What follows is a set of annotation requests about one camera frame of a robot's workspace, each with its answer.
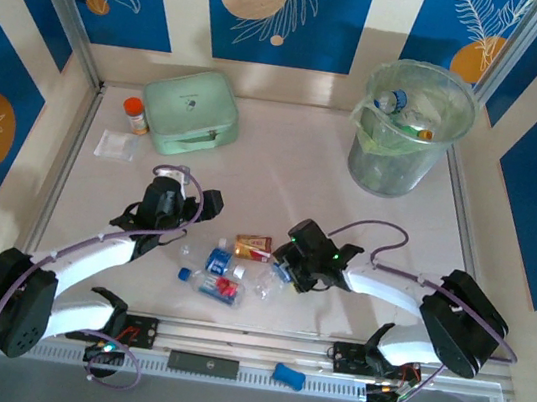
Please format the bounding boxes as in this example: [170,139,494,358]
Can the clear crushed plastic bottle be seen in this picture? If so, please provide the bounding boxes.
[228,256,295,307]

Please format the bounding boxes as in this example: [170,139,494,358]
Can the clear bottle blue label white cap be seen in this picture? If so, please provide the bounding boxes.
[204,236,238,280]

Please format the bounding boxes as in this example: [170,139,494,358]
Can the green bottle yellow cap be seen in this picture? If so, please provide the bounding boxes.
[399,122,436,142]

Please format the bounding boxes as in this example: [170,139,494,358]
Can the silver mesh waste bin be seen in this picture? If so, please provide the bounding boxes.
[342,52,486,210]

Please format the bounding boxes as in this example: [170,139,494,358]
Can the green plastic bin liner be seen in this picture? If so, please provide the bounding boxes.
[345,51,486,170]

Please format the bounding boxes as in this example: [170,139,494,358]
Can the red gold snack packet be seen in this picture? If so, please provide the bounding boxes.
[231,231,275,266]

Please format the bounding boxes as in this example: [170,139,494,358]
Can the white plastic packet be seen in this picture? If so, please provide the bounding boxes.
[92,127,141,163]

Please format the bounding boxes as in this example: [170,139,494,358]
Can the orange cap spice jar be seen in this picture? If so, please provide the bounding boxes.
[119,95,154,137]

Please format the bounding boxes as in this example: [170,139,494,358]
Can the mint green zip pouch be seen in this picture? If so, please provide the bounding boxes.
[132,59,248,166]

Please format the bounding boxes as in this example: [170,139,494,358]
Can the blue bone shaped object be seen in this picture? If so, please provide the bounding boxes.
[271,362,308,389]

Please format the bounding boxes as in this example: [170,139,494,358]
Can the black flat bar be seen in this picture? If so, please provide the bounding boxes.
[166,349,242,380]

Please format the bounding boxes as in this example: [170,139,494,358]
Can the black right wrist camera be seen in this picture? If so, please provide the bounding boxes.
[283,215,335,264]

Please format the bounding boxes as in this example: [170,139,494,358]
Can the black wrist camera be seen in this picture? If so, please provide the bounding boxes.
[196,187,227,221]
[283,215,335,264]

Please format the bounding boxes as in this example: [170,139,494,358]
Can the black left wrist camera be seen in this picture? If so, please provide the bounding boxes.
[196,187,227,221]

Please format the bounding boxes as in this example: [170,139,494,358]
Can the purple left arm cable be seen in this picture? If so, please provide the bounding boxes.
[0,139,211,400]

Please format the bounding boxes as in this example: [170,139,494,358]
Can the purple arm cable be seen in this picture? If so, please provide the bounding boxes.
[0,139,211,400]
[302,213,537,402]

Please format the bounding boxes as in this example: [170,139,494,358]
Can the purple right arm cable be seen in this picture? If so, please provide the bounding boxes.
[302,213,537,402]

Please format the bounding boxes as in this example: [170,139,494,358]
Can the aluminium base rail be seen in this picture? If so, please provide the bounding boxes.
[0,290,513,400]

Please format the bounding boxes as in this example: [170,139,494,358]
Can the grey slotted cable duct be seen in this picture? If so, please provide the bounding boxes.
[0,326,498,402]

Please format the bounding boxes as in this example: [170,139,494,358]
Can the right base wire connector bundle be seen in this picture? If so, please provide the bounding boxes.
[362,357,427,402]

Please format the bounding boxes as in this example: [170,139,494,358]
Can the base wire connector bundle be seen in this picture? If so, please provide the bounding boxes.
[362,357,427,402]
[82,320,139,370]

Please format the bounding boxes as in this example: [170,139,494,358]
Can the left base wire connector bundle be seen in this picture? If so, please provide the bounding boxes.
[82,320,139,370]

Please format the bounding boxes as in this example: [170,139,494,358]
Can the aluminium frame post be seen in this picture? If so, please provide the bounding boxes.
[0,0,117,91]
[471,0,537,119]

